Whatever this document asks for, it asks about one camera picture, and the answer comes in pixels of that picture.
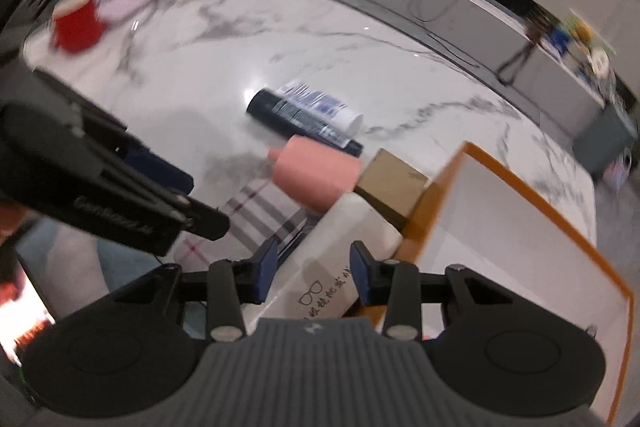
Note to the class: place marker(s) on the pink cylinder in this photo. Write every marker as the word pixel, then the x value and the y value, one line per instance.
pixel 315 174

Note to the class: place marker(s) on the orange cardboard storage box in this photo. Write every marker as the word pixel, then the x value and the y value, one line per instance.
pixel 500 247

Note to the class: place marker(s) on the brown cardboard box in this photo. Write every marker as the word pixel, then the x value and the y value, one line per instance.
pixel 392 189

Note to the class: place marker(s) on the lavender pouch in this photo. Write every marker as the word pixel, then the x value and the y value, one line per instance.
pixel 120 5

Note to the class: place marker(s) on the white tube with blue print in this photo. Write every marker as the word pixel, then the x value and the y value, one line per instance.
pixel 327 104

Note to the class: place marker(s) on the red mug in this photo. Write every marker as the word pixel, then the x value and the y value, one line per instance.
pixel 75 24

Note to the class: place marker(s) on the grey stool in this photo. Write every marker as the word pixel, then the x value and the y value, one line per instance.
pixel 602 139

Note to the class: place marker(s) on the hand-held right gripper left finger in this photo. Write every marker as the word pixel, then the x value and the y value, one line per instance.
pixel 264 274

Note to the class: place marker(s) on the plaid glasses case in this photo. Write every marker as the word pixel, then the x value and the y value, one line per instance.
pixel 260 212

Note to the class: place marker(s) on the white glasses case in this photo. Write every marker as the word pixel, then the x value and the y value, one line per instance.
pixel 325 267

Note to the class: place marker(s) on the blue green box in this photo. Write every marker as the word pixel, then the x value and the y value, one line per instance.
pixel 582 39

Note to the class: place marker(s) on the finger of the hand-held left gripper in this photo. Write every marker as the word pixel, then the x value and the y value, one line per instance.
pixel 160 172
pixel 207 219

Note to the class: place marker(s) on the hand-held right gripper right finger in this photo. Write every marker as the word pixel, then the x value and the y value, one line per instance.
pixel 361 274

